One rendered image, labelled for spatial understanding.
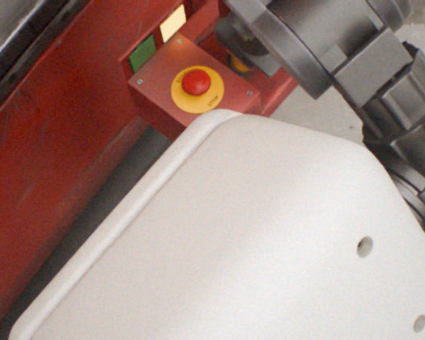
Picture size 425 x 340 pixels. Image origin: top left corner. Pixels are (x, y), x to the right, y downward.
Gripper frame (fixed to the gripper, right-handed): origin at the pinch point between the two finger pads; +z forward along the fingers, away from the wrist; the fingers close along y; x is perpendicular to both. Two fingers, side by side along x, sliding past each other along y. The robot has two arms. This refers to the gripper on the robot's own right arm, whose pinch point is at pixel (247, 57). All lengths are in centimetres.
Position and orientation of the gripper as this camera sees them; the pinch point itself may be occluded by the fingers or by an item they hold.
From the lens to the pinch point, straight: 111.7
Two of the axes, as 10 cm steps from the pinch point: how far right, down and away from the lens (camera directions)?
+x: -6.6, 7.2, -2.0
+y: -7.4, -6.7, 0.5
